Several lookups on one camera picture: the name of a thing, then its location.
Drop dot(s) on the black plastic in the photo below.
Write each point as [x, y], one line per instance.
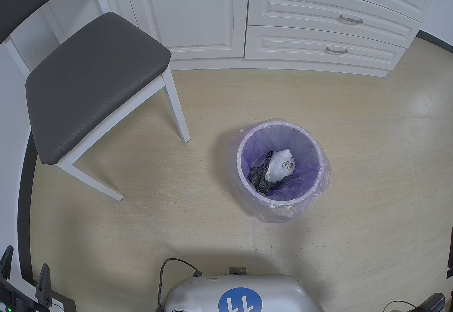
[258, 179]

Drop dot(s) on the white trash bin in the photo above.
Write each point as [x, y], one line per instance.
[247, 190]

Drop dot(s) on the purple plastic bag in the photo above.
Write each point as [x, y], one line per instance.
[279, 213]

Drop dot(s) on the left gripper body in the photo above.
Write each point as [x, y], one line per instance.
[17, 298]

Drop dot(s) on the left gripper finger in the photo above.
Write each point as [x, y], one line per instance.
[44, 285]
[6, 264]

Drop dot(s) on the white chair with grey seat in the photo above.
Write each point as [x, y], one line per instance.
[95, 66]

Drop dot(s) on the white printed wrapper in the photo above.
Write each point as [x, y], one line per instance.
[281, 165]

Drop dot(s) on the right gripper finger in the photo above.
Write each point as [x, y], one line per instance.
[451, 270]

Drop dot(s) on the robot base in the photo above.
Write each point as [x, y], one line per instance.
[247, 293]

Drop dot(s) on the white wardrobe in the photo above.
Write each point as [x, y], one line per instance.
[300, 2]

